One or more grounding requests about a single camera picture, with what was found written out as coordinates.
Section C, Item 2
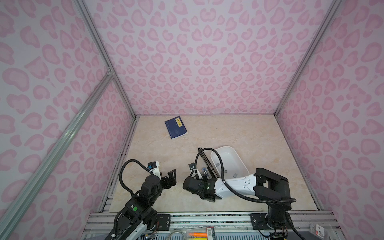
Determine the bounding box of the white plastic tray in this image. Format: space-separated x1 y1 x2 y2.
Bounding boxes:
216 146 250 180

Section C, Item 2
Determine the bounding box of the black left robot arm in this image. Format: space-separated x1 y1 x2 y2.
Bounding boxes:
106 169 177 240

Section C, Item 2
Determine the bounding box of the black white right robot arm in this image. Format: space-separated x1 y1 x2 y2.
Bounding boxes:
183 168 296 229

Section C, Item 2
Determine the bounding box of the blue book yellow label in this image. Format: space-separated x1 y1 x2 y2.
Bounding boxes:
165 116 188 139

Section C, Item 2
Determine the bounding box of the orange marker pen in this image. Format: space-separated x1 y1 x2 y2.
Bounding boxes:
188 233 208 238

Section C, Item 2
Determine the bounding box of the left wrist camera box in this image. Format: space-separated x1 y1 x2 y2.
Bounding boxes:
148 161 162 179

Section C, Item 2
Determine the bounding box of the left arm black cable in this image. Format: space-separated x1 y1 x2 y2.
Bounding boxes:
118 158 150 197

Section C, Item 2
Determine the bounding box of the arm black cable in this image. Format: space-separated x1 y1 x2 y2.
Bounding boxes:
118 158 150 197
194 147 296 205

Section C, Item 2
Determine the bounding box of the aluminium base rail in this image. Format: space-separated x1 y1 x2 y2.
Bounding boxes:
81 211 345 240

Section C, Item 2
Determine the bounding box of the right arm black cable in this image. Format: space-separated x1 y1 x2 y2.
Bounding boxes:
194 147 296 205

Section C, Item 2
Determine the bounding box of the aluminium frame corner post left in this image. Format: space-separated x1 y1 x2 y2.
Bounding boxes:
74 0 137 120

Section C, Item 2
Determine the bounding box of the aluminium frame corner post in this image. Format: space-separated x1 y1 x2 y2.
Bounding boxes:
274 0 344 119
74 0 137 120

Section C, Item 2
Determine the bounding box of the aluminium diagonal frame bar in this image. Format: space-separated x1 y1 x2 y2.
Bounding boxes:
1 73 114 240

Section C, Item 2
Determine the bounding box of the aluminium frame corner post right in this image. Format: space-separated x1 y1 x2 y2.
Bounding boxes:
274 0 344 119

